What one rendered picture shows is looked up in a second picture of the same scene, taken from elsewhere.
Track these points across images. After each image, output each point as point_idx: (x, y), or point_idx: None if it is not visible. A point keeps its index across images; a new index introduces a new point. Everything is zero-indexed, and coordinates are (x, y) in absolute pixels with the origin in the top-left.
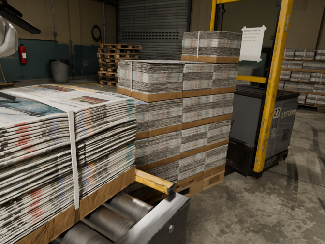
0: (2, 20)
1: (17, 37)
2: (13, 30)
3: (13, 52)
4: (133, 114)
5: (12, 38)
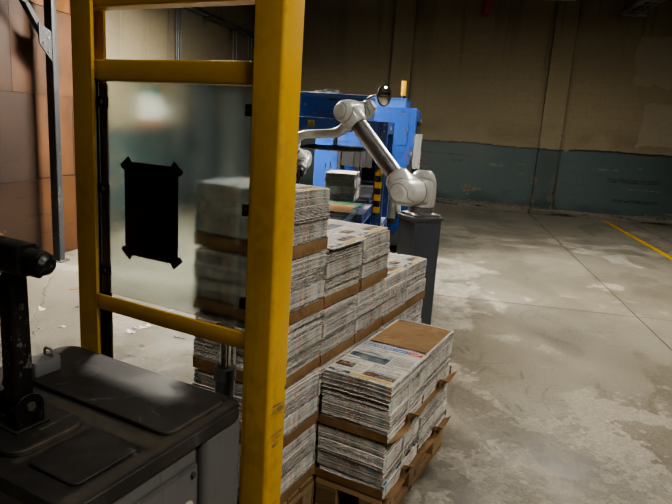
0: (389, 178)
1: (390, 190)
2: (390, 185)
3: (393, 201)
4: None
5: (388, 190)
